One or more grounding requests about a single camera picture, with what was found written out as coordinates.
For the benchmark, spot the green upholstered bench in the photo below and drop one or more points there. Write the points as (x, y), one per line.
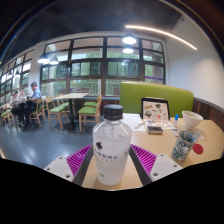
(133, 96)

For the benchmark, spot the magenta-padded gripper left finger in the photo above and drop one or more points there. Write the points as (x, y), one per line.
(77, 160)

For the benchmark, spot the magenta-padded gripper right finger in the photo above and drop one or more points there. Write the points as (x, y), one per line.
(146, 160)

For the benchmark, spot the speckled green white mug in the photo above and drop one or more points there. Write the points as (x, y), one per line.
(182, 146)

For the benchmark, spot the clear black-capped water bottle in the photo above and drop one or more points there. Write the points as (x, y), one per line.
(111, 150)

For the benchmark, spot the long curved ceiling light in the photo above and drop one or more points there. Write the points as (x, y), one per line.
(160, 32)

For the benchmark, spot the small blue-capped bottle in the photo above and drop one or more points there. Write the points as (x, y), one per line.
(176, 120)

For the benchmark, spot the sticker-covered black tablet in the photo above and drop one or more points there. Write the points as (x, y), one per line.
(155, 110)

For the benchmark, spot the person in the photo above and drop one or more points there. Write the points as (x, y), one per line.
(33, 96)
(14, 98)
(20, 100)

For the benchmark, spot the wooden chairs with green seats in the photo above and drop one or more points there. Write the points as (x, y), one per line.
(58, 110)

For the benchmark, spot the colourful sticker sheet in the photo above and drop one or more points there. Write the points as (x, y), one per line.
(166, 125)

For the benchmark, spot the small dark grey box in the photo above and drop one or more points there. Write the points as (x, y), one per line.
(155, 130)

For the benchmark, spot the white printed paper sheet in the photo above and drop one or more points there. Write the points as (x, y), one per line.
(132, 120)

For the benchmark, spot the large dark-framed window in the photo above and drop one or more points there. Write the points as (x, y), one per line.
(86, 68)

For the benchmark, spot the white ceramic bowl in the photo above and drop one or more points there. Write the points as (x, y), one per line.
(192, 119)

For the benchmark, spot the round pendant ceiling lamps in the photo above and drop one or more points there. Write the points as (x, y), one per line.
(129, 40)

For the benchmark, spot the flat round red coaster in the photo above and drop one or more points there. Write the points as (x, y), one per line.
(198, 149)

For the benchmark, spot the light wooden dining table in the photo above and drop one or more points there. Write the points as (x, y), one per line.
(71, 96)

